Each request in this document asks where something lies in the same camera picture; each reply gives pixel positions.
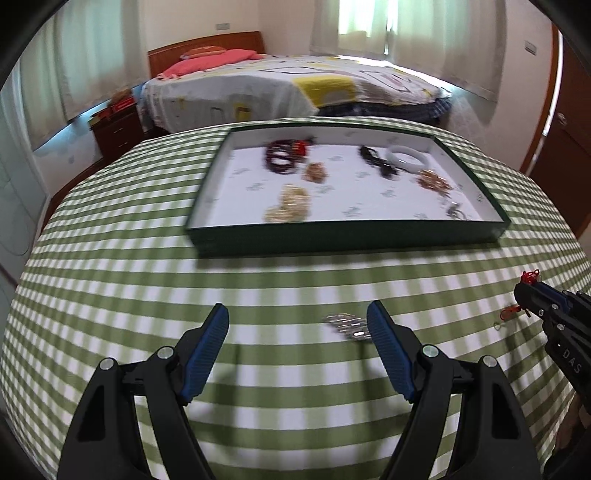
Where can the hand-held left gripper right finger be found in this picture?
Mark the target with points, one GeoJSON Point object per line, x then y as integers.
{"type": "Point", "coordinates": [390, 350]}

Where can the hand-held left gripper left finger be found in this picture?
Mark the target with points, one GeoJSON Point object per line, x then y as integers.
{"type": "Point", "coordinates": [205, 355]}

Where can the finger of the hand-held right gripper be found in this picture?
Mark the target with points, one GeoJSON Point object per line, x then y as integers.
{"type": "Point", "coordinates": [570, 304]}
{"type": "Point", "coordinates": [531, 297]}

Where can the red knot charm gold pendant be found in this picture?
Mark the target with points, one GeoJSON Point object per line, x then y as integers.
{"type": "Point", "coordinates": [528, 277]}

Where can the silver rhinestone brooch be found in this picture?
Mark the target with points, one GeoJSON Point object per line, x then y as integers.
{"type": "Point", "coordinates": [348, 325]}

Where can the pink rhinestone brooch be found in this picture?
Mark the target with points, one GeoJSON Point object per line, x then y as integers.
{"type": "Point", "coordinates": [434, 180]}

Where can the green cardboard tray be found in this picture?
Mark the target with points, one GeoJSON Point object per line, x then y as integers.
{"type": "Point", "coordinates": [351, 184]}

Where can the white jade bangle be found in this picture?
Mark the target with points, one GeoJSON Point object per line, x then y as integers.
{"type": "Point", "coordinates": [408, 158]}

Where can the green checked tablecloth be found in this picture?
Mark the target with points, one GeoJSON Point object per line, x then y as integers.
{"type": "Point", "coordinates": [184, 277]}

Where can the small silver trinket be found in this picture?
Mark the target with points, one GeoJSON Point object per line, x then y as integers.
{"type": "Point", "coordinates": [455, 211]}

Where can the small gold brooch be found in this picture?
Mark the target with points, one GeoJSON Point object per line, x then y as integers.
{"type": "Point", "coordinates": [315, 172]}

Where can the brown wooden door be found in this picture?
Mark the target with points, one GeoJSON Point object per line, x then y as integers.
{"type": "Point", "coordinates": [568, 92]}

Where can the blue plaid bed sheet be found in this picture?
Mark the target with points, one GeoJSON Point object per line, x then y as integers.
{"type": "Point", "coordinates": [392, 110]}

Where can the wooden nightstand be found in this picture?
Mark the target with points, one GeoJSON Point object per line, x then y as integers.
{"type": "Point", "coordinates": [117, 134]}

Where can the frosted glass wardrobe door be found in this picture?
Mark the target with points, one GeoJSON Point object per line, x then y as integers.
{"type": "Point", "coordinates": [18, 194]}

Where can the red box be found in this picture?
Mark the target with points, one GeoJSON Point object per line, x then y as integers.
{"type": "Point", "coordinates": [122, 106]}

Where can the bed with patterned cover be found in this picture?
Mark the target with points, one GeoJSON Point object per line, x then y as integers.
{"type": "Point", "coordinates": [258, 90]}

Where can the pale green curtain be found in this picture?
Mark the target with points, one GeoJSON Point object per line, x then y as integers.
{"type": "Point", "coordinates": [443, 41]}
{"type": "Point", "coordinates": [87, 55]}

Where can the pink blanket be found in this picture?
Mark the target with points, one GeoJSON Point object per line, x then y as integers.
{"type": "Point", "coordinates": [207, 62]}

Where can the wooden bed headboard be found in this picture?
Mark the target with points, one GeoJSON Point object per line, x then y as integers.
{"type": "Point", "coordinates": [171, 53]}

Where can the white wall switch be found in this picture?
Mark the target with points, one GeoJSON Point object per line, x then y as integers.
{"type": "Point", "coordinates": [531, 47]}

